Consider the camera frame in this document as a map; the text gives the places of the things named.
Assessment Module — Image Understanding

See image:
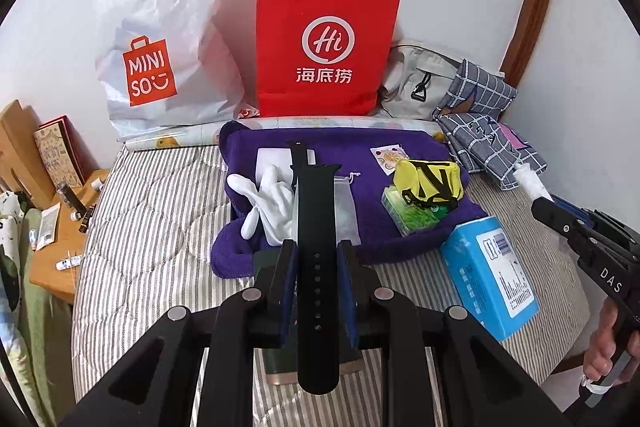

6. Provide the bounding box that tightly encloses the wooden bedside table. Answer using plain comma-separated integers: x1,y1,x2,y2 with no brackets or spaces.
28,194,86,305

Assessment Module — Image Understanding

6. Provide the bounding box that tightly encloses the brown wooden door frame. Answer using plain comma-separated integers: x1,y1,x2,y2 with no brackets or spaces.
500,0,550,88

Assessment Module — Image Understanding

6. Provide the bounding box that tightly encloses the white rectangular box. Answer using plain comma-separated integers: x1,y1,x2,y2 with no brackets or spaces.
255,147,294,187

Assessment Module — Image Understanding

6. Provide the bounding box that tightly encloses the black watch strap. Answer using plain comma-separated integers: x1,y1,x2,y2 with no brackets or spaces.
285,140,343,397

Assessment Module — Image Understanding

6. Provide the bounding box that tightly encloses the purple towel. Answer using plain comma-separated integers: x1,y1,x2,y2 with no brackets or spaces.
209,120,490,280

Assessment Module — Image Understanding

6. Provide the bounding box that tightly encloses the patterned small card packet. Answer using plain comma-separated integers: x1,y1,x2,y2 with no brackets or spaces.
370,144,409,176

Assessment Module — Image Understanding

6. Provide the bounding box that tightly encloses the blue tissue pack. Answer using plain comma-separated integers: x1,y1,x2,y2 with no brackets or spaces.
440,216,539,341

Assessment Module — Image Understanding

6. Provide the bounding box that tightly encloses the brown framed book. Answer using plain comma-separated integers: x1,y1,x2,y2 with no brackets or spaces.
32,115,86,188

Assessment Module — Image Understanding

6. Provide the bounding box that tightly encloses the beige backpack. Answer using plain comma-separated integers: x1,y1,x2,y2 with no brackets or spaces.
380,39,507,122

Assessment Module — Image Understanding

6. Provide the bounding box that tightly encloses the dark green box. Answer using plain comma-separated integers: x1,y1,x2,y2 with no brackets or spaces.
253,248,364,386

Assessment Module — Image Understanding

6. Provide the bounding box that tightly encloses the wooden headboard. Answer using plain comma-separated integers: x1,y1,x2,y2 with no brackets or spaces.
0,100,55,209

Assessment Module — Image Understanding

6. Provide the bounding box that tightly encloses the green wet wipes pack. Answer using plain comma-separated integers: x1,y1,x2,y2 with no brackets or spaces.
381,186,449,237

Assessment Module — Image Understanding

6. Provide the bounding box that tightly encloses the person right hand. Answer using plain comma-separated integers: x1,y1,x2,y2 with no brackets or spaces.
582,298,640,384

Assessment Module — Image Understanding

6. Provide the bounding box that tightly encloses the striped bed quilt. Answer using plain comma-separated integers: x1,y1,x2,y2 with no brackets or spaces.
70,146,590,426

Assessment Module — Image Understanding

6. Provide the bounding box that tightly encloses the yellow pouch with black strap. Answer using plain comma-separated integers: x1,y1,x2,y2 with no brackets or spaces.
393,159,464,211

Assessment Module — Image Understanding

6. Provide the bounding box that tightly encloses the white tissue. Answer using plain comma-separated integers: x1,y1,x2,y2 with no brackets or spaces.
513,162,553,202

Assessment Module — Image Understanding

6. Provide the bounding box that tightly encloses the red paper bag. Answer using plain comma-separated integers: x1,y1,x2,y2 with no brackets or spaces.
256,0,400,117

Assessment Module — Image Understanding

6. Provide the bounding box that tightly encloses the grey plaid cloth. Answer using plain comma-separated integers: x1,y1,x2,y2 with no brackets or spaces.
433,60,548,191

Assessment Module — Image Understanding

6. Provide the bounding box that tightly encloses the white mesh drawstring bag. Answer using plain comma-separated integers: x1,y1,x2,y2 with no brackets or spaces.
334,172,361,246

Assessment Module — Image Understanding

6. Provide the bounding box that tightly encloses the white cotton glove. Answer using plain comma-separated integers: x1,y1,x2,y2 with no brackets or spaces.
227,164,294,247

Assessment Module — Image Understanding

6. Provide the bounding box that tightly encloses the white Miniso plastic bag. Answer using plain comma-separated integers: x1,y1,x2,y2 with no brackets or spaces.
94,0,246,141

